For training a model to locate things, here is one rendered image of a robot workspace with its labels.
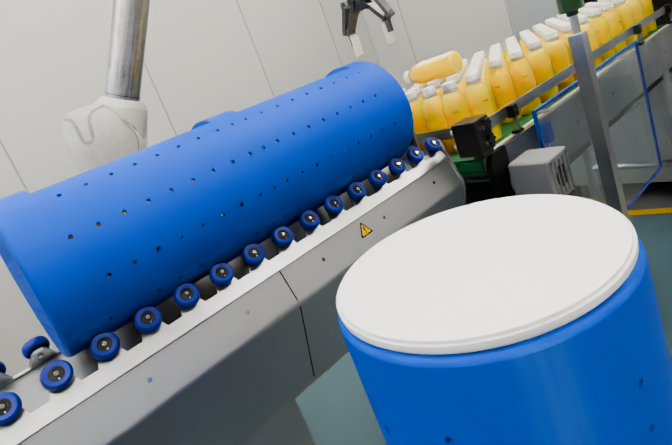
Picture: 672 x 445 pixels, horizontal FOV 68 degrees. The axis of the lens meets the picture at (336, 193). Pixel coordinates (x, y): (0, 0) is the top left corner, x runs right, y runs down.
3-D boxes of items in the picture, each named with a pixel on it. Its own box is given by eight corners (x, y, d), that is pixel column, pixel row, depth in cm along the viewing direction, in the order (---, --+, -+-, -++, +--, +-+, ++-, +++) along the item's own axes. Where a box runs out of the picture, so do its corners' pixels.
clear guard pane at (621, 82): (575, 269, 145) (534, 113, 134) (659, 166, 191) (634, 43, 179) (576, 269, 145) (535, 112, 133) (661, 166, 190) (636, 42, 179)
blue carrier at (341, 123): (55, 351, 95) (-22, 219, 91) (361, 172, 146) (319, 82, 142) (79, 370, 72) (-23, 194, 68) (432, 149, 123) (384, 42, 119)
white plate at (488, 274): (683, 188, 45) (685, 201, 45) (441, 195, 66) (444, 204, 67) (536, 385, 29) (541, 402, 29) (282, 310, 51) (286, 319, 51)
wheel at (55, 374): (35, 374, 75) (33, 370, 74) (65, 356, 78) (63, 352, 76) (49, 398, 74) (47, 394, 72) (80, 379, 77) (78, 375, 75)
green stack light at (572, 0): (554, 17, 130) (549, -2, 129) (564, 12, 134) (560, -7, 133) (579, 9, 125) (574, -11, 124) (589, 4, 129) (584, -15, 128)
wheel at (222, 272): (203, 273, 93) (204, 268, 91) (223, 261, 95) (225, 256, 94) (218, 291, 91) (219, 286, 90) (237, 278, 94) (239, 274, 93)
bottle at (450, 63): (447, 54, 144) (399, 70, 158) (456, 76, 146) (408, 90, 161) (459, 46, 148) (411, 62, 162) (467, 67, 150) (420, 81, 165)
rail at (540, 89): (480, 133, 129) (477, 122, 129) (668, 10, 223) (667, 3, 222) (483, 133, 129) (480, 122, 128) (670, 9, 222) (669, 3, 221)
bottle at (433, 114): (447, 157, 140) (427, 94, 136) (431, 157, 146) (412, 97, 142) (465, 148, 143) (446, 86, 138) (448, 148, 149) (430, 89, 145)
